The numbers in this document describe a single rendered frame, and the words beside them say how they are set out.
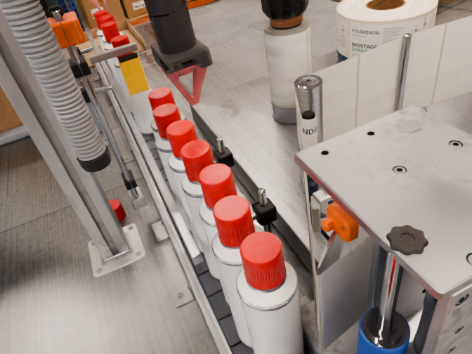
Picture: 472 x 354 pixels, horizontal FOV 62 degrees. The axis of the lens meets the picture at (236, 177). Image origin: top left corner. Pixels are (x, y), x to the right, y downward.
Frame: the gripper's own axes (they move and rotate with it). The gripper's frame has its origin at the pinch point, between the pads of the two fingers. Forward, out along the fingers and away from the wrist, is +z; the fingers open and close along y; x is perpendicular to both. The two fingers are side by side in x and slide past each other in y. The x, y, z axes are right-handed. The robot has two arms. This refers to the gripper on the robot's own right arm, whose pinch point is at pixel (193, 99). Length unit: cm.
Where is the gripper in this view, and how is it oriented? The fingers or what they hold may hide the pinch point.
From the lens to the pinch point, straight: 66.2
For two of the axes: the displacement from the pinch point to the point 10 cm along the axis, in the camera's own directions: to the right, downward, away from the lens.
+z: 1.9, 7.5, 6.3
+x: -8.9, 4.0, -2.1
